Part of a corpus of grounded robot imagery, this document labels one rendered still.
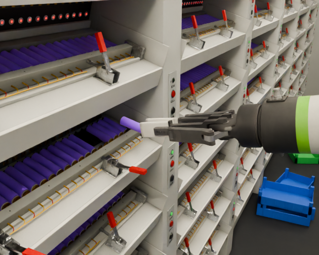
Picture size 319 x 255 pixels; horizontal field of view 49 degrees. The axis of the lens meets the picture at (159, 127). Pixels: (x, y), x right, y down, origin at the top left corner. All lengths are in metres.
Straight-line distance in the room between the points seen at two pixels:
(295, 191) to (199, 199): 1.15
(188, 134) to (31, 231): 0.30
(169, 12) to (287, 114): 0.37
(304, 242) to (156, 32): 1.62
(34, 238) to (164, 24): 0.49
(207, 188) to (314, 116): 0.90
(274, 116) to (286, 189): 1.84
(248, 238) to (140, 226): 1.26
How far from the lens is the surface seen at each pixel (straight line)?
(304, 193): 2.40
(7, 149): 0.50
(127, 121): 0.73
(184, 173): 1.12
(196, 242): 1.45
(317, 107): 0.57
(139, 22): 0.82
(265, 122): 0.57
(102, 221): 0.85
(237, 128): 0.59
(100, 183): 0.70
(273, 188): 2.41
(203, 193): 1.38
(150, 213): 0.94
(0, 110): 0.53
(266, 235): 2.14
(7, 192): 0.63
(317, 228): 2.29
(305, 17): 3.53
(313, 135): 0.57
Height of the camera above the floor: 1.29
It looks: 22 degrees down
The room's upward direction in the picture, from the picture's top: straight up
